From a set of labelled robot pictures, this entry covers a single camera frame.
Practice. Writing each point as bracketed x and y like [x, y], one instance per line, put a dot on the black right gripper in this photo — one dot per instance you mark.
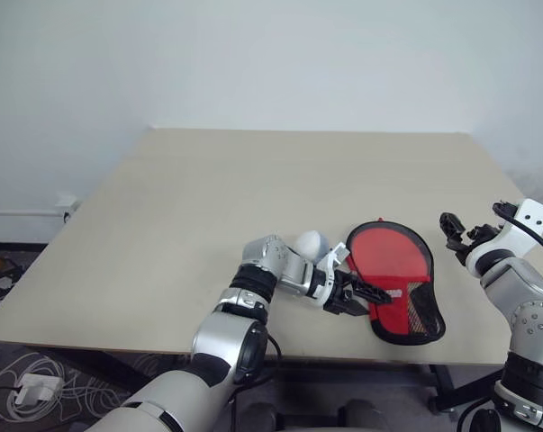
[480, 232]

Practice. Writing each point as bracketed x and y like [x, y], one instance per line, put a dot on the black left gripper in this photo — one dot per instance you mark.
[338, 300]

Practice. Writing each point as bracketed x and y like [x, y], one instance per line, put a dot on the black mesh red paddle case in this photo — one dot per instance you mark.
[404, 336]

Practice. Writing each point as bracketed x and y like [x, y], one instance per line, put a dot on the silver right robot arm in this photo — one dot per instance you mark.
[516, 283]

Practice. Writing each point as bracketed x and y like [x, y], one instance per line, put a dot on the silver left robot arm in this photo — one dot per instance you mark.
[226, 333]

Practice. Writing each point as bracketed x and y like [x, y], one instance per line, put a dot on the white rounded ball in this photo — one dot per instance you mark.
[310, 243]

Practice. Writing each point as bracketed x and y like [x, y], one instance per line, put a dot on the dark rounded shape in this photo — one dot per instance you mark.
[262, 417]
[368, 416]

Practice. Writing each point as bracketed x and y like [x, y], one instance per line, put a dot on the white power adapter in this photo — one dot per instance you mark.
[34, 389]

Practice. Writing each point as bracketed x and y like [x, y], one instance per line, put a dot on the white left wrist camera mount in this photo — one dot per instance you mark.
[332, 262]

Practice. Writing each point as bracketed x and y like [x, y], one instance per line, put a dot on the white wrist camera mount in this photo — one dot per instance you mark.
[332, 262]
[509, 240]

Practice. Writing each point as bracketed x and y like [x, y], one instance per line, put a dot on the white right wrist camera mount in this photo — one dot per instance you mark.
[509, 240]

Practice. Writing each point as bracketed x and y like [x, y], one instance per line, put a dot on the white wall socket box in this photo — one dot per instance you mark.
[66, 203]

